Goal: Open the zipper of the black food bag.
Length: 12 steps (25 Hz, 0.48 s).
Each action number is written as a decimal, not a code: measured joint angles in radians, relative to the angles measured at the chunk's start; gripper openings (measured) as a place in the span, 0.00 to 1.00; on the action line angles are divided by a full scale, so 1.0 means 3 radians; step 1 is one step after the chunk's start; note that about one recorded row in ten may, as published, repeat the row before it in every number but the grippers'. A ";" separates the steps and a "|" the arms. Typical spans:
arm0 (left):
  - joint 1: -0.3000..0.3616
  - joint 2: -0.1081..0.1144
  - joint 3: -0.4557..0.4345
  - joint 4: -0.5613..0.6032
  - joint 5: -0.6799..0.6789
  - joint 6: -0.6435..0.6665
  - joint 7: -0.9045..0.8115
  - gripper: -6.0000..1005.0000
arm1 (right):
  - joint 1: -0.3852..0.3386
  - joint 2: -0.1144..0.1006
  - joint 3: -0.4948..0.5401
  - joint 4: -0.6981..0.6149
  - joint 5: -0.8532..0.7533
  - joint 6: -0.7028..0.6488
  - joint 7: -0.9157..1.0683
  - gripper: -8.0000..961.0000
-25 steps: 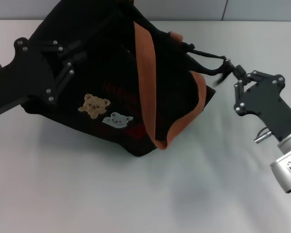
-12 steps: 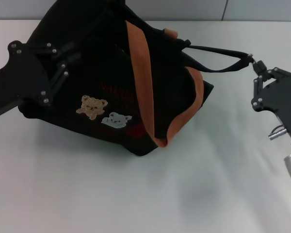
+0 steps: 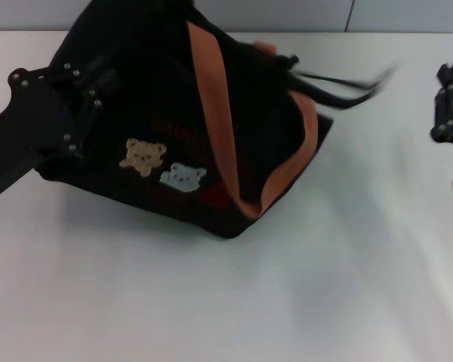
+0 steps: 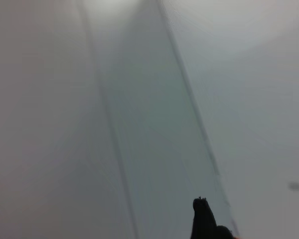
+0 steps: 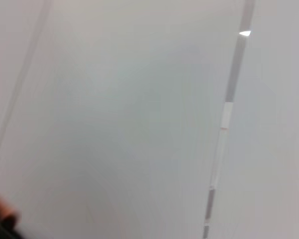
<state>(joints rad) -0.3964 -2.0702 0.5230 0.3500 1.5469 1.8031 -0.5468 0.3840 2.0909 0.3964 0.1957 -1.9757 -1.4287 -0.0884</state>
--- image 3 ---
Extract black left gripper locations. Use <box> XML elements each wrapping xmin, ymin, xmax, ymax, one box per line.
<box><xmin>0</xmin><ymin>56</ymin><xmax>118</xmax><ymax>198</ymax></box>

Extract black food bag orange handles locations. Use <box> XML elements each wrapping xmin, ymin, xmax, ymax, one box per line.
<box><xmin>35</xmin><ymin>0</ymin><xmax>398</xmax><ymax>241</ymax></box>

